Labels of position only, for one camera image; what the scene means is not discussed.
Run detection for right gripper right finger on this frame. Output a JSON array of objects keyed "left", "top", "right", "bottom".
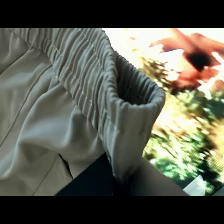
[{"left": 128, "top": 157, "right": 188, "bottom": 197}]

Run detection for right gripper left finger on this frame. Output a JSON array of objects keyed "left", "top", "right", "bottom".
[{"left": 55, "top": 152, "right": 117, "bottom": 197}]

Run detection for brown trousers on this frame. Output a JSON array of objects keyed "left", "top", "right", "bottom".
[{"left": 0, "top": 28, "right": 167, "bottom": 197}]

